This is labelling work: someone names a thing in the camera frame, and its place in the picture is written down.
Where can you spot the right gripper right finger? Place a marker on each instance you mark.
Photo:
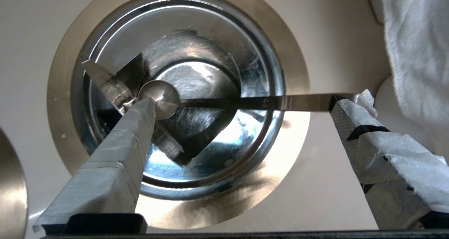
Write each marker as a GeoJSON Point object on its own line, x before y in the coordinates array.
{"type": "Point", "coordinates": [393, 168]}

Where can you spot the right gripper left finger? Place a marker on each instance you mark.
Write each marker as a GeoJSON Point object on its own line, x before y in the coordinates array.
{"type": "Point", "coordinates": [112, 161]}

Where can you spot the steel soup pot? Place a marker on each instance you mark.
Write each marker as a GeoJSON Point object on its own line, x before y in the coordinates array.
{"type": "Point", "coordinates": [196, 74]}

